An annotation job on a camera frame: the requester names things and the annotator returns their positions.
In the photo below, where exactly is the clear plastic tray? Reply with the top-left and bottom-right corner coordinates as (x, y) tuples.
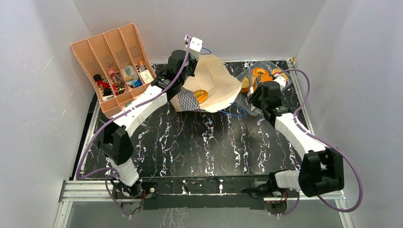
(235, 60), (293, 116)

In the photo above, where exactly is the round speckled bread slice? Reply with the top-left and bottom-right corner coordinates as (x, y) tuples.
(271, 68), (289, 82)

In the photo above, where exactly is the fake donut bread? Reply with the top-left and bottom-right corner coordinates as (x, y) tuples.
(252, 67), (269, 77)

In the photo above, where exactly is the checkered paper bag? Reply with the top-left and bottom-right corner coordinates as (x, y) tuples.
(170, 54), (242, 113)

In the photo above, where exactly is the orange fake bread loaf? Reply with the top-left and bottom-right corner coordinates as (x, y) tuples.
(253, 76), (274, 91)

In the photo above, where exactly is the brown bread slice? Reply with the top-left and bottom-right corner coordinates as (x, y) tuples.
(240, 77), (250, 93)

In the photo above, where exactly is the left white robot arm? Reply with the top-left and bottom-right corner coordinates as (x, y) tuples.
(95, 50), (200, 198)

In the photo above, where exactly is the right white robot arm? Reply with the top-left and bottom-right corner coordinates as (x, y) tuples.
(248, 81), (345, 197)

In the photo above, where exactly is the white label card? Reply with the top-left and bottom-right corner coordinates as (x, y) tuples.
(140, 69), (154, 84)

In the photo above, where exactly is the light blue tape dispenser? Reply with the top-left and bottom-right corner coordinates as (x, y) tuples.
(123, 65), (139, 86)

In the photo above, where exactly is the pink capped bottle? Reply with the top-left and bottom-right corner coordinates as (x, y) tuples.
(108, 70), (125, 92)

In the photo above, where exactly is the peach desk organizer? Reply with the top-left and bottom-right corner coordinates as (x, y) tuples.
(71, 23), (156, 118)

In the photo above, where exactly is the black red toy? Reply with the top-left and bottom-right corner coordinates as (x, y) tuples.
(93, 74), (113, 96)

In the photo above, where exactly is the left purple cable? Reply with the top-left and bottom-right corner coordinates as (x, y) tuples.
(74, 34), (192, 218)

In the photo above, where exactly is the purple cable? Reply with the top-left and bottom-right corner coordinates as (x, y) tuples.
(74, 34), (192, 218)
(274, 69), (364, 218)

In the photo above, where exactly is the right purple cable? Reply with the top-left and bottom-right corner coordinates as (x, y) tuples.
(274, 69), (364, 218)

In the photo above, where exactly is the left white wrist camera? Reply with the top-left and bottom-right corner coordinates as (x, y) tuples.
(184, 35), (203, 61)

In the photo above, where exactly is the aluminium frame rail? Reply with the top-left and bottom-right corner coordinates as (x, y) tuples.
(53, 179), (355, 228)

